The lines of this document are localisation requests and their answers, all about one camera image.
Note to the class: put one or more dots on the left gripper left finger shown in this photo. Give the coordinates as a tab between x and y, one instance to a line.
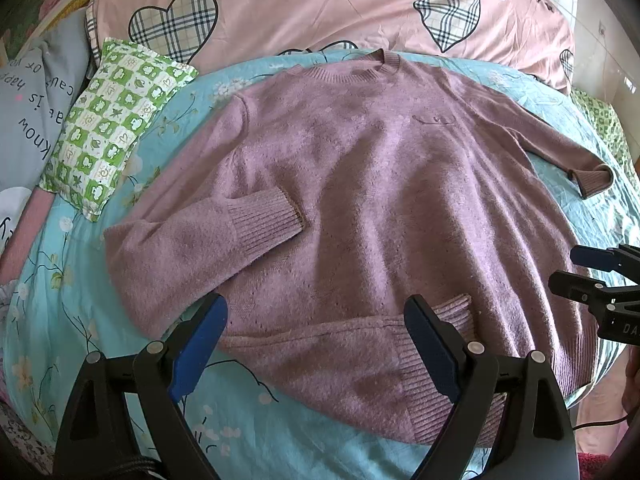
123	421

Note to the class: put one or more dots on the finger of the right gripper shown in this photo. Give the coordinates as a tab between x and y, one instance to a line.
577	288
606	260

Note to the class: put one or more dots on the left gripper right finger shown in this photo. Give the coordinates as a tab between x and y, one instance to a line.
534	439

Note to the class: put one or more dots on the pink knit sweater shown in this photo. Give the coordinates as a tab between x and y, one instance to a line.
350	219

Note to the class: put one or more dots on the green checkered small pillow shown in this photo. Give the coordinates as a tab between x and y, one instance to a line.
132	84

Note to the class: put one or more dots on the grey lettered pillow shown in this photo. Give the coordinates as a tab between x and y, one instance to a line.
37	91

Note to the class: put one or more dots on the pink heart-print quilt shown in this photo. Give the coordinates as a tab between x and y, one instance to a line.
532	36

